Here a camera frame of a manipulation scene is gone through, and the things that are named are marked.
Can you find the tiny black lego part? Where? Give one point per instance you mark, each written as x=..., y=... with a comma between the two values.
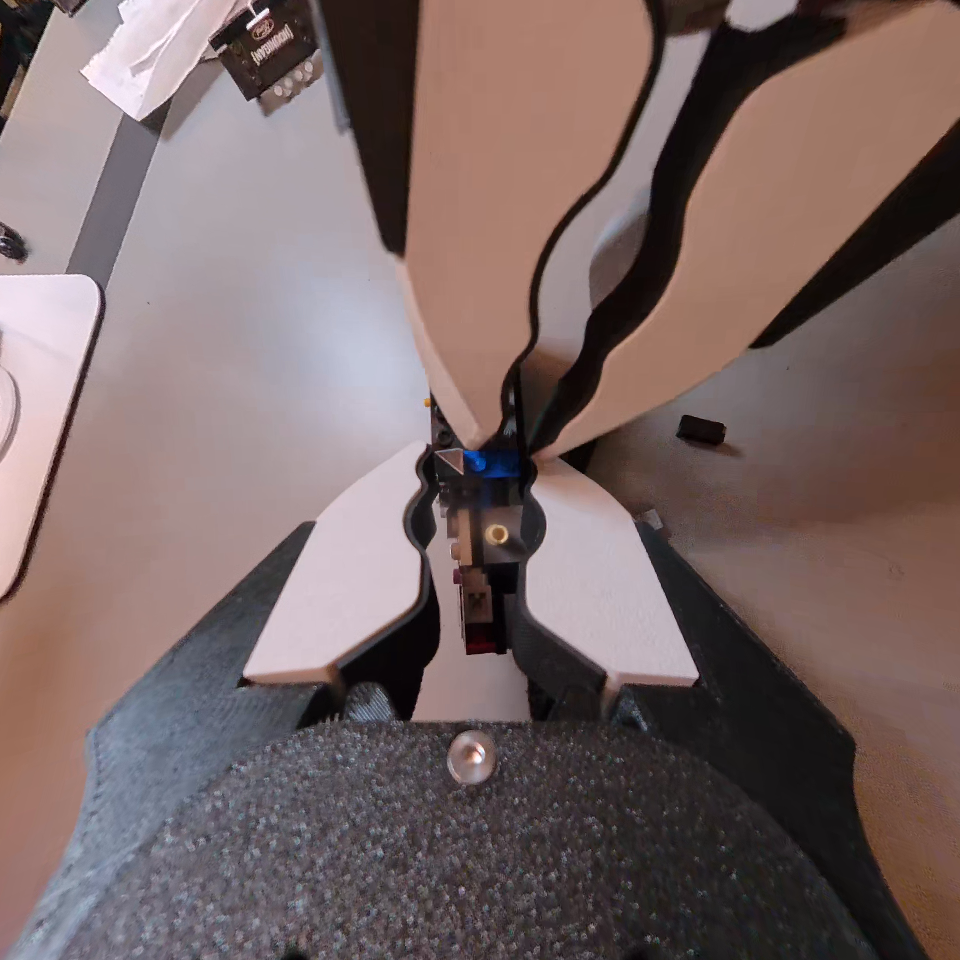
x=11, y=244

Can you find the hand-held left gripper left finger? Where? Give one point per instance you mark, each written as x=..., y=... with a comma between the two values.
x=345, y=592

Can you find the small blue lego plate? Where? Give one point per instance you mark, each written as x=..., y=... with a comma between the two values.
x=491, y=463

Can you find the lego car model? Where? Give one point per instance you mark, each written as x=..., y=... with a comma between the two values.
x=496, y=536

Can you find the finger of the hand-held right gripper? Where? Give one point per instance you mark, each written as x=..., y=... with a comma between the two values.
x=787, y=187
x=510, y=150

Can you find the white paper bag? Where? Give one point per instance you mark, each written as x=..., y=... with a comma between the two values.
x=150, y=52

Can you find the black stickered lego panel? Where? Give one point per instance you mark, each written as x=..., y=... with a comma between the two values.
x=270, y=52

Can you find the black lego slope piece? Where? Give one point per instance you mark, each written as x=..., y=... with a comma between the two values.
x=701, y=430

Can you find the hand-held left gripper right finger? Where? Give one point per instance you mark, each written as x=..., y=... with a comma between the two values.
x=600, y=592

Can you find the small grey lego tile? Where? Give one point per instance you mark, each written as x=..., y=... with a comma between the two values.
x=649, y=519

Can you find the white book stand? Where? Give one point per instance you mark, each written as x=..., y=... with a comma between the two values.
x=45, y=375

